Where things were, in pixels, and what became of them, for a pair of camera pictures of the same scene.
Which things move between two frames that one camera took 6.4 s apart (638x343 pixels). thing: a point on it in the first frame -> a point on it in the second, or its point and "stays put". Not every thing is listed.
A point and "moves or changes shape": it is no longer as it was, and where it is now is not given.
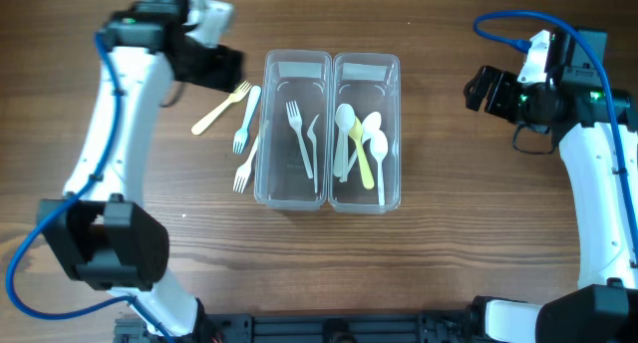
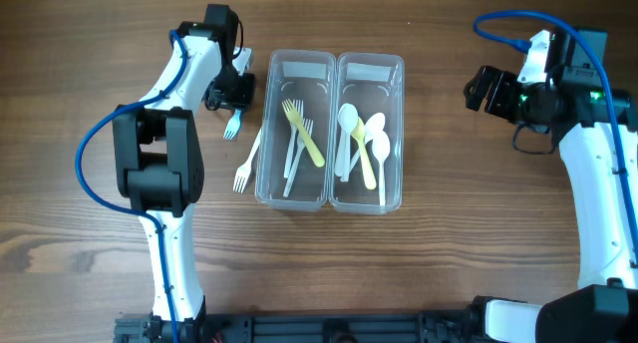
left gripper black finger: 228,69 -> 246,91
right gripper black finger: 477,89 stays put
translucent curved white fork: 312,139 -> 308,123
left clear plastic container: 293,150 stays put
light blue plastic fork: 240,137 -> 232,127
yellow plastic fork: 237,95 moves or changes shape
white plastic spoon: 379,149 stays put
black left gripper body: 219,69 -> 231,97
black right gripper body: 496,93 stays put
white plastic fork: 295,120 moves or changes shape
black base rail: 382,327 stays put
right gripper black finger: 503,98 stays put
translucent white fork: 243,171 stays put
